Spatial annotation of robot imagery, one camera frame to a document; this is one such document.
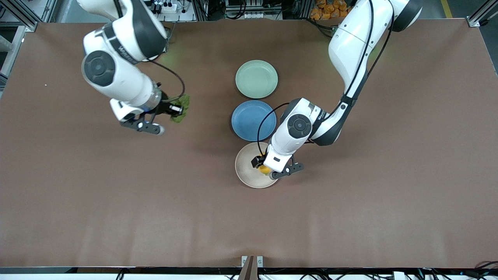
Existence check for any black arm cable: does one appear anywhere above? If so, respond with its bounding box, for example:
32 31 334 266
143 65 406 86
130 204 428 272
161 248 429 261
114 0 186 103
257 0 395 156

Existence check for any blue round plate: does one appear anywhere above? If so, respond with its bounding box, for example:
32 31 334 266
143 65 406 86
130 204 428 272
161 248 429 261
231 100 277 142

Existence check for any aluminium corner frame profile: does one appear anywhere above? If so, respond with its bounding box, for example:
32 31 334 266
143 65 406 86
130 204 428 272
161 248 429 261
467 0 498 28
0 0 39 32

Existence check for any white power strip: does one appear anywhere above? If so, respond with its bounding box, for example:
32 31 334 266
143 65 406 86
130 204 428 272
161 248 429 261
154 0 179 12

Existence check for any green round plate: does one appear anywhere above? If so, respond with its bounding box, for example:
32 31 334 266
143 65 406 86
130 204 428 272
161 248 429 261
235 59 279 99

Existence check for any green lettuce leaf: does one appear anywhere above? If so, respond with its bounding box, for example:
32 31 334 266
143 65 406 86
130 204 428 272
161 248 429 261
170 94 191 124

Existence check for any beige round plate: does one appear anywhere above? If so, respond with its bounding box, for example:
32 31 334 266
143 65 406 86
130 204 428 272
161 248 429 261
235 142 281 189

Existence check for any grey aluminium side frame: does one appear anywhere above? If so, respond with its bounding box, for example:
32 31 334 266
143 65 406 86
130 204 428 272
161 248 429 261
0 25 26 92

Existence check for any silver equipment rack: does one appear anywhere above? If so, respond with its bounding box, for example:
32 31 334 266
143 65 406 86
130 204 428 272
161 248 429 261
224 0 284 21

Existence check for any metal table edge bracket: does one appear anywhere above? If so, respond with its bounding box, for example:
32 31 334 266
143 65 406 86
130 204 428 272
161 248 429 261
238 255 264 280

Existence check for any box of orange items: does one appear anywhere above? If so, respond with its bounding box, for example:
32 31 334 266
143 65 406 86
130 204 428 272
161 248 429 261
310 0 352 20

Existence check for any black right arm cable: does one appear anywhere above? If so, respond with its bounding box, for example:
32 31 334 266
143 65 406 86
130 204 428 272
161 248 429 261
114 0 186 103

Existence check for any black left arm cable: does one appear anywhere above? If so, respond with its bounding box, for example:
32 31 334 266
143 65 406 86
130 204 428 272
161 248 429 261
257 0 395 156

